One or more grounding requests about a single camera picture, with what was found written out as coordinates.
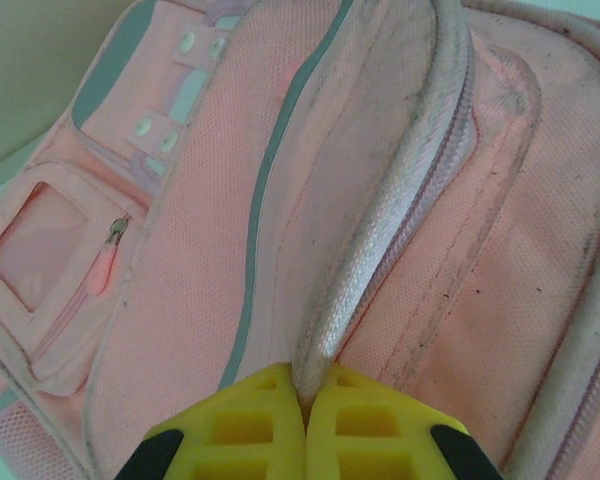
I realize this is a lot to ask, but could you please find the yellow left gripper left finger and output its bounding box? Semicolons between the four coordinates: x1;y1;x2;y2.
114;362;307;480

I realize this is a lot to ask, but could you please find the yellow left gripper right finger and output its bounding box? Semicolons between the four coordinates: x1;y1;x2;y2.
305;363;504;480

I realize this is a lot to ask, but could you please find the pink student backpack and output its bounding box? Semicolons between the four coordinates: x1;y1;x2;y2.
0;0;600;480

